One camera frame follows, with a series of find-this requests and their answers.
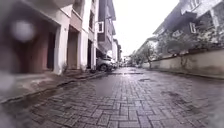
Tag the concrete pavement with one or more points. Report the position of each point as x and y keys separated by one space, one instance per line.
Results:
x=33 y=85

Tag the grey brick paved road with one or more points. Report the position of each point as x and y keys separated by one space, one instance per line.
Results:
x=126 y=100

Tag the silver car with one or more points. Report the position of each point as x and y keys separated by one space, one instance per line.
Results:
x=104 y=64

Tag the beige boundary wall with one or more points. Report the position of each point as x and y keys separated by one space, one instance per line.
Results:
x=196 y=63

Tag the buildings behind wall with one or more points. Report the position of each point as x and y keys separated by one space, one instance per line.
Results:
x=173 y=20

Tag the white building with pillars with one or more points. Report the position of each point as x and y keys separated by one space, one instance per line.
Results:
x=61 y=43

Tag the trees behind wall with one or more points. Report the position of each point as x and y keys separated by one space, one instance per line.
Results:
x=173 y=45

